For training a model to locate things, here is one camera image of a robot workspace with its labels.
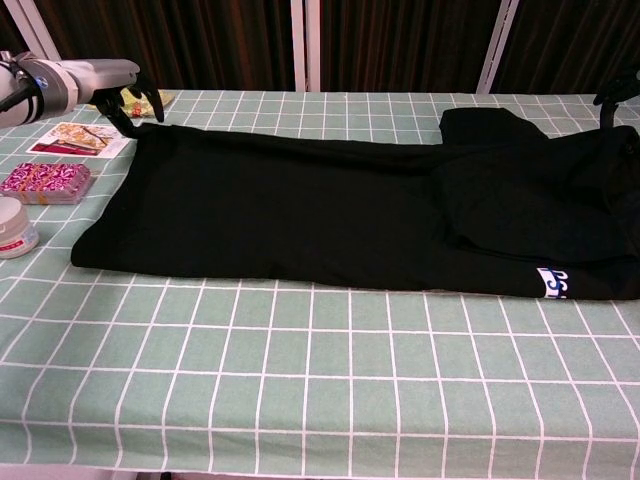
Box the black pleated curtain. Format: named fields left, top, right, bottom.
left=318, top=0, right=504, bottom=95
left=34, top=0, right=296, bottom=92
left=0, top=0, right=49, bottom=56
left=492, top=0, right=640, bottom=96

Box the white metal frame post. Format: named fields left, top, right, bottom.
left=9, top=0, right=79, bottom=64
left=291, top=0, right=321, bottom=93
left=477, top=0, right=521, bottom=95

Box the green white checked tablecloth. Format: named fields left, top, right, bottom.
left=0, top=88, right=640, bottom=474

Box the pink patterned card deck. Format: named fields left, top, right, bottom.
left=0, top=161, right=95, bottom=206

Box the yellow green snack packet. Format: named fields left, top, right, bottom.
left=87, top=89, right=176, bottom=120

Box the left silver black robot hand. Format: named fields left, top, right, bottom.
left=62, top=58, right=166, bottom=140

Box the printed picture card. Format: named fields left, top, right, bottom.
left=24, top=122, right=137, bottom=160

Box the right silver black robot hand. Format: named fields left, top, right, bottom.
left=593, top=69, right=640, bottom=129

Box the black T-shirt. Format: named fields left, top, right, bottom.
left=69, top=107, right=640, bottom=304

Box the white plastic jar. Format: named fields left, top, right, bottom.
left=0, top=195, right=40, bottom=260

